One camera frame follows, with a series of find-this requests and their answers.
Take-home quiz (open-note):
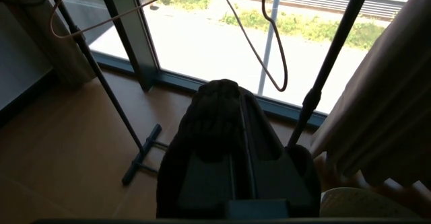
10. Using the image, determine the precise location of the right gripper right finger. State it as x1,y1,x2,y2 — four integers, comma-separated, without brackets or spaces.
239,86,313,204

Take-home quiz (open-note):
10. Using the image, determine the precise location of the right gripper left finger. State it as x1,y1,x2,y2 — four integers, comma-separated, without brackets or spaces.
178,155,237,202

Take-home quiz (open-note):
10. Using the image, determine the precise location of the black garment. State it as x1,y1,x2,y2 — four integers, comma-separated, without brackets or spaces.
156,78,321,219

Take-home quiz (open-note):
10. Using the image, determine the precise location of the black clothes rack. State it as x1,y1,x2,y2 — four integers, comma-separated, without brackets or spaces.
53,0,375,186

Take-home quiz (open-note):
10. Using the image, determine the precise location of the white laundry basket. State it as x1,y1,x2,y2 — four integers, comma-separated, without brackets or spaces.
319,186,420,219

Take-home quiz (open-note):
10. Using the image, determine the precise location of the brown curtain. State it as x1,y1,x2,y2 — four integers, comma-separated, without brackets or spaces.
309,0,431,218
6,0,99,87

